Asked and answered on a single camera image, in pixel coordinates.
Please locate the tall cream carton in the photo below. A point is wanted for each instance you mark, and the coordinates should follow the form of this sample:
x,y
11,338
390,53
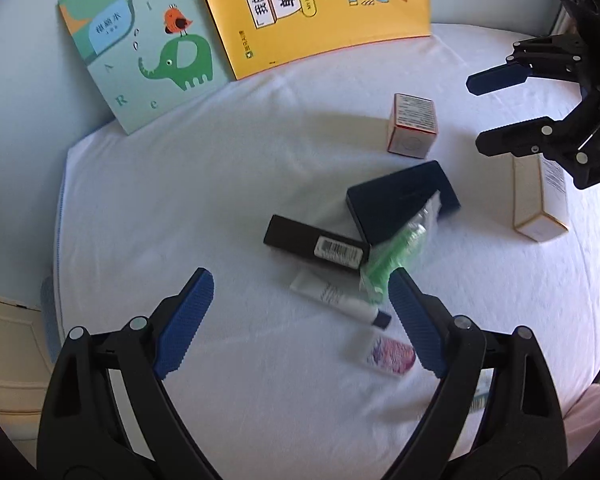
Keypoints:
x,y
535,200

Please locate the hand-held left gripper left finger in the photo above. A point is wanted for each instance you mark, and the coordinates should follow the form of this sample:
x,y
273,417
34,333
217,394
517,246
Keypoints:
x,y
185,320

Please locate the white tube with dark cap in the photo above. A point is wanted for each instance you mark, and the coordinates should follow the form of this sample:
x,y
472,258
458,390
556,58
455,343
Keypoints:
x,y
330,295

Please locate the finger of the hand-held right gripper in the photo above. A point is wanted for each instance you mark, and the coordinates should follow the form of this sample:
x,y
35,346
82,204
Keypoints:
x,y
515,137
497,79

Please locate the pink fuzzy garment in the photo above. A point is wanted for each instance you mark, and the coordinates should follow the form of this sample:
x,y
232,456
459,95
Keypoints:
x,y
587,420

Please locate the teal elephant picture book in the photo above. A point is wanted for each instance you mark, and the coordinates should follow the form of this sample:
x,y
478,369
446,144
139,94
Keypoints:
x,y
145,55

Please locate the white panelled cabinet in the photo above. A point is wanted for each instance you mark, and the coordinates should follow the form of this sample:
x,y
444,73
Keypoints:
x,y
10,345

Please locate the red and white small box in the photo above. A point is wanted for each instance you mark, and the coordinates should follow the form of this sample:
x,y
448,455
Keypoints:
x,y
412,120

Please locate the black box with barcode label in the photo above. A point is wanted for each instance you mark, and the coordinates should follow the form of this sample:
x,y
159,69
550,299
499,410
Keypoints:
x,y
300,237

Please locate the dark navy box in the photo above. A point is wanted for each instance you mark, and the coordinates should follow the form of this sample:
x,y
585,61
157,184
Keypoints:
x,y
390,200

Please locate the white mattress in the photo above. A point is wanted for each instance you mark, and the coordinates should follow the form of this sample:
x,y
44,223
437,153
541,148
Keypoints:
x,y
205,170

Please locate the yellow picture book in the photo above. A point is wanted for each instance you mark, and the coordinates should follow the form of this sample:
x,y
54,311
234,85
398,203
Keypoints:
x,y
320,5

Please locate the green item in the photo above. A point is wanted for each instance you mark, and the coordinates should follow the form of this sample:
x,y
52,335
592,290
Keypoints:
x,y
395,255

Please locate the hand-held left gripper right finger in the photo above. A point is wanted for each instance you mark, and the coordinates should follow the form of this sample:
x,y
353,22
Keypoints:
x,y
420,320

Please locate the purple patterned small packet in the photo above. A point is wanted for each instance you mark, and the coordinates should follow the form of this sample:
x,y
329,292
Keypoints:
x,y
390,355

